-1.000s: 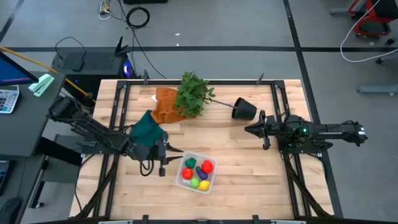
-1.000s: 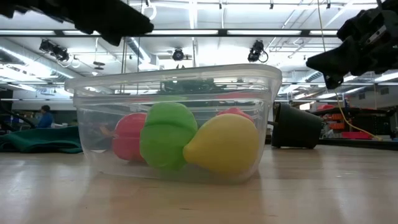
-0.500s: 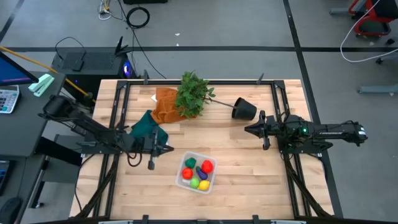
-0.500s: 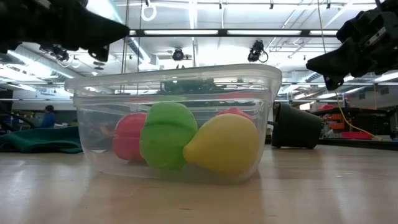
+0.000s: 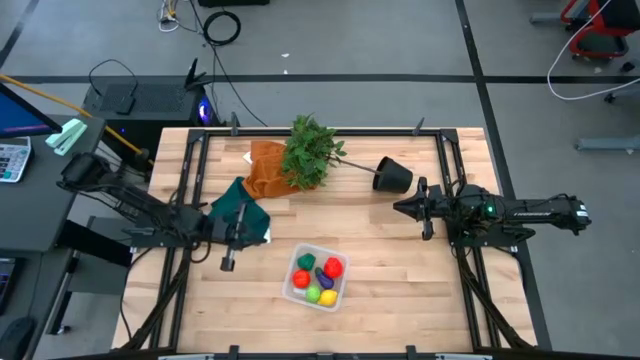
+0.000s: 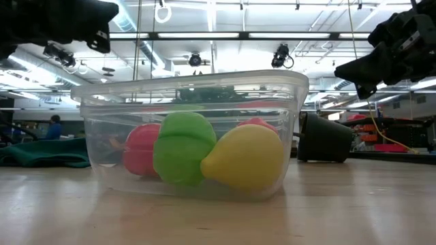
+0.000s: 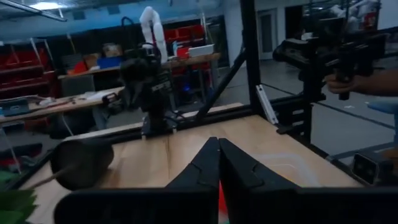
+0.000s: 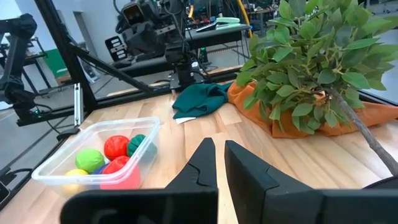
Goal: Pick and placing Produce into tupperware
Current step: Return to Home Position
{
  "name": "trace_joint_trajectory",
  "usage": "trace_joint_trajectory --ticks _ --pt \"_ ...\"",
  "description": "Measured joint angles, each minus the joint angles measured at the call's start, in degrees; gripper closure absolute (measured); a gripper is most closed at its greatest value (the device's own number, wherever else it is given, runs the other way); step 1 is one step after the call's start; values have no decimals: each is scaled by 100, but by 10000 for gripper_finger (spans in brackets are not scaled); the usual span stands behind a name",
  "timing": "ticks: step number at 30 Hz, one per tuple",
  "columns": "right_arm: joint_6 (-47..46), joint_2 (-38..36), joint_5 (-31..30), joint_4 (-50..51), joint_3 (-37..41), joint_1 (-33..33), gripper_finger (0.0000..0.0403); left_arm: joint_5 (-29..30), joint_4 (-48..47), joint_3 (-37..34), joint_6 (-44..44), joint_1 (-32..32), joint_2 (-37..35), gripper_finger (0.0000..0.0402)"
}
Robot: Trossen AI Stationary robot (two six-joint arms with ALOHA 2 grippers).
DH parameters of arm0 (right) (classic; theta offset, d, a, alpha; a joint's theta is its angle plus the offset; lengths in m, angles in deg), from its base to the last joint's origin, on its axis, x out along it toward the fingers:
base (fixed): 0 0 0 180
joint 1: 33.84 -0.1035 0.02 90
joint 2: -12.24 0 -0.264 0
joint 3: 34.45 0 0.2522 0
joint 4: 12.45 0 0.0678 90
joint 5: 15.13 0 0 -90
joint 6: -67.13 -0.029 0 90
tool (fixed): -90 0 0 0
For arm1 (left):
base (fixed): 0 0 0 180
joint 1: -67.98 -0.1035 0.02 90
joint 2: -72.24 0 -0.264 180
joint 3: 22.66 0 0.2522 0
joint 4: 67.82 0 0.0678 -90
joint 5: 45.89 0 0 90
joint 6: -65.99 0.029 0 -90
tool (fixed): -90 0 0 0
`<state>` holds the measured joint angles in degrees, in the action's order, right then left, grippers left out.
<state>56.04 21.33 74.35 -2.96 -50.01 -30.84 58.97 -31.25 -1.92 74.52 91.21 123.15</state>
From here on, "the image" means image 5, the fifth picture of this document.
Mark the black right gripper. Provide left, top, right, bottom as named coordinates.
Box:
left=393, top=176, right=460, bottom=242

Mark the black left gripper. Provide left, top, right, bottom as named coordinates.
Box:
left=202, top=202, right=268, bottom=272

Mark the clear plastic tupperware box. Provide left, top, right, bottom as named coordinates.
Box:
left=281, top=242, right=351, bottom=313

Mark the purple toy eggplant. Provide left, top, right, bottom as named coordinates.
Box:
left=314, top=266, right=335, bottom=291

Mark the red toy bell pepper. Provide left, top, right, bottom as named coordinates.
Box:
left=323, top=256, right=345, bottom=280

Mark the dark green cloth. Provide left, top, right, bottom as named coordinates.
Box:
left=207, top=176, right=272, bottom=247

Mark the orange cloth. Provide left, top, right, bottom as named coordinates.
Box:
left=241, top=140, right=304, bottom=200

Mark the fake plant in black pot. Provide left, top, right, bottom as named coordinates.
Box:
left=282, top=113, right=415, bottom=194

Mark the black computer tower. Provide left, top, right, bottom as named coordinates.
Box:
left=81, top=74, right=224, bottom=157

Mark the black wifi antenna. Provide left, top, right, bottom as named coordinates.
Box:
left=183, top=57, right=214, bottom=91

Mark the mint green stapler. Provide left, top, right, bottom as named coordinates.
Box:
left=44, top=118, right=89, bottom=157

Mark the dark grey desk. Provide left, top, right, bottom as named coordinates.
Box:
left=0, top=114, right=106, bottom=254

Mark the red and black chair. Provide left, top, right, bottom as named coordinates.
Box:
left=559, top=0, right=640, bottom=62

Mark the grey calculator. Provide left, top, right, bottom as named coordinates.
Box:
left=0, top=136, right=32, bottom=184

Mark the black keyboard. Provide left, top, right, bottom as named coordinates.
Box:
left=0, top=257, right=19, bottom=316

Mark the black computer mouse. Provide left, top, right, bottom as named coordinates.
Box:
left=0, top=317, right=36, bottom=360

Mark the computer monitor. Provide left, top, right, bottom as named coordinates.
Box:
left=0, top=82, right=64, bottom=140

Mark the black metal table frame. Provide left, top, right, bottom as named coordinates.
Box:
left=119, top=127, right=539, bottom=354

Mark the long black floor cable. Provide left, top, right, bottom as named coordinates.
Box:
left=189, top=0, right=269, bottom=129

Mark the small black box with cable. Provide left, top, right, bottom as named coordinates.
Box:
left=88, top=58, right=139, bottom=116

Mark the coiled black cable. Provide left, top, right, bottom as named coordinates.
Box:
left=202, top=10, right=242, bottom=47

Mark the white cable bundle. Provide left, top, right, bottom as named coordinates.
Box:
left=158, top=0, right=182, bottom=34

